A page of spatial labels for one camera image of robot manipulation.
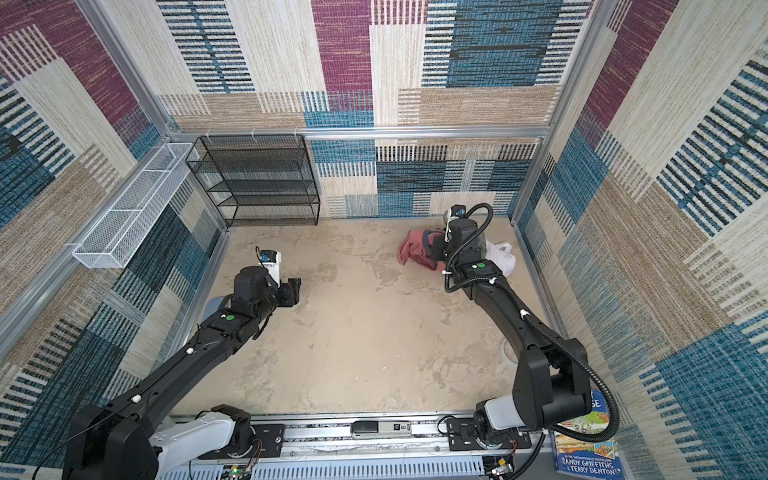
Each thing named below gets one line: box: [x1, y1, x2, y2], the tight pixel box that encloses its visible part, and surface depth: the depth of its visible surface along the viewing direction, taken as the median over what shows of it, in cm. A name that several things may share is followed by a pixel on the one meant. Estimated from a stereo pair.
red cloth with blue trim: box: [397, 229, 446, 272], surface depth 96 cm
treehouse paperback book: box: [550, 390, 625, 480], surface depth 70 cm
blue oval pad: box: [203, 296, 224, 322], surface depth 99 cm
